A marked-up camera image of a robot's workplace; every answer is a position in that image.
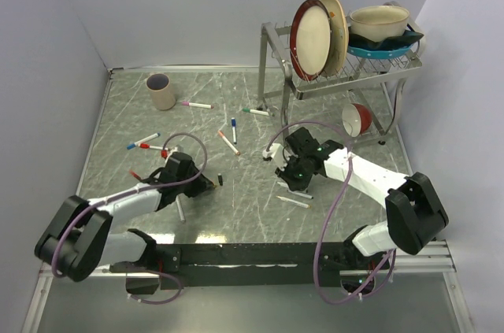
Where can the steel dish rack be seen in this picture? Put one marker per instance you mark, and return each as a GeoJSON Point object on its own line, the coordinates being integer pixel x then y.
{"type": "Point", "coordinates": [356, 74]}

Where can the dark blue cloth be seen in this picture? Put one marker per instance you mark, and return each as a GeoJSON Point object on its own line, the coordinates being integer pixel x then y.
{"type": "Point", "coordinates": [406, 39]}

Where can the beige ceramic bowl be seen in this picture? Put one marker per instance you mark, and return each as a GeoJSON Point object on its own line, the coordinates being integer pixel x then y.
{"type": "Point", "coordinates": [379, 22]}

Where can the yellow cap marker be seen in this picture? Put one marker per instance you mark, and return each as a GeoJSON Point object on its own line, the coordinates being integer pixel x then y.
{"type": "Point", "coordinates": [294, 202]}

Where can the red white bowl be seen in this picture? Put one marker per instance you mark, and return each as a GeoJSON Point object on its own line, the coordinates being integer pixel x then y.
{"type": "Point", "coordinates": [356, 119]}

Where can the blue cap marker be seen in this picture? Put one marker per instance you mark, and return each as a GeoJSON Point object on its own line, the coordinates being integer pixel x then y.
{"type": "Point", "coordinates": [234, 130]}

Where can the beige cylindrical cup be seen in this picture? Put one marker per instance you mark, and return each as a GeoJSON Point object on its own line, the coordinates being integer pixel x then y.
{"type": "Point", "coordinates": [161, 92]}

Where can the beige plate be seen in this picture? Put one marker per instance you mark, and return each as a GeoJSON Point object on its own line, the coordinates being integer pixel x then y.
{"type": "Point", "coordinates": [340, 38]}

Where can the blue baking dish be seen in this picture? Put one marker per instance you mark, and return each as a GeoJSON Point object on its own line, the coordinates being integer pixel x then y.
{"type": "Point", "coordinates": [378, 54]}

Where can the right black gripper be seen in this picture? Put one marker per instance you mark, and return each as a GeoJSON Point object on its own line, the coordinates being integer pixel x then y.
{"type": "Point", "coordinates": [294, 184]}

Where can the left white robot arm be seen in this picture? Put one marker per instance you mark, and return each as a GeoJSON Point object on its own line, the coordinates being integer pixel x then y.
{"type": "Point", "coordinates": [79, 237]}

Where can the red rimmed white plate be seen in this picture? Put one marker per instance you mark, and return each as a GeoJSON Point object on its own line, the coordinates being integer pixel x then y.
{"type": "Point", "coordinates": [310, 40]}

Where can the black base frame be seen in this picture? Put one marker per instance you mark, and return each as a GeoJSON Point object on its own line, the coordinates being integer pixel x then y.
{"type": "Point", "coordinates": [252, 264]}

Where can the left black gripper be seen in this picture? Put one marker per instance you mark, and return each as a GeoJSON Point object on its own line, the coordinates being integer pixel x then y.
{"type": "Point", "coordinates": [201, 183]}

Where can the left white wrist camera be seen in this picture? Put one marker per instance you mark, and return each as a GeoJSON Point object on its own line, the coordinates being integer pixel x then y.
{"type": "Point", "coordinates": [167, 152]}

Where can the green cap marker near rack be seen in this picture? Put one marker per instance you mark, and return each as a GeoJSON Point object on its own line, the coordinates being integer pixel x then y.
{"type": "Point", "coordinates": [256, 111]}

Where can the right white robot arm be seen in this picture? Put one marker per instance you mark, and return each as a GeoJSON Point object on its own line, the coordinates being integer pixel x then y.
{"type": "Point", "coordinates": [414, 213]}

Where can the grey marker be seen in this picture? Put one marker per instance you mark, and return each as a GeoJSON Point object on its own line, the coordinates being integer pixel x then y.
{"type": "Point", "coordinates": [180, 210]}

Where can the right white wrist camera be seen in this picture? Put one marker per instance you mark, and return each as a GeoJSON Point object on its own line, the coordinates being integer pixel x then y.
{"type": "Point", "coordinates": [278, 154]}

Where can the black cap marker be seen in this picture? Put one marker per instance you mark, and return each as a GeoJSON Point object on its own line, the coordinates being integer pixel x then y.
{"type": "Point", "coordinates": [283, 185]}

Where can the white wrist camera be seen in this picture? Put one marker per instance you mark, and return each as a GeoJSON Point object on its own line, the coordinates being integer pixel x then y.
{"type": "Point", "coordinates": [278, 154]}
{"type": "Point", "coordinates": [167, 152]}

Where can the pink cap marker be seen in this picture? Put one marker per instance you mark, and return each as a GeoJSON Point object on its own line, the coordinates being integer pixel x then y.
{"type": "Point", "coordinates": [197, 105]}

